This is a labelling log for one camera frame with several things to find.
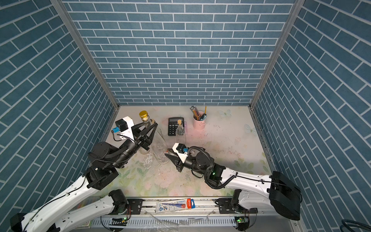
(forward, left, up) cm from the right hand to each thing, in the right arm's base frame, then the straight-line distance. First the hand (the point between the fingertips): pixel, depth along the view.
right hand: (169, 152), depth 67 cm
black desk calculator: (+35, +7, -24) cm, 43 cm away
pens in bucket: (+36, -10, -12) cm, 39 cm away
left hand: (+3, +3, +17) cm, 18 cm away
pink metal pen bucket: (+31, -13, -18) cm, 38 cm away
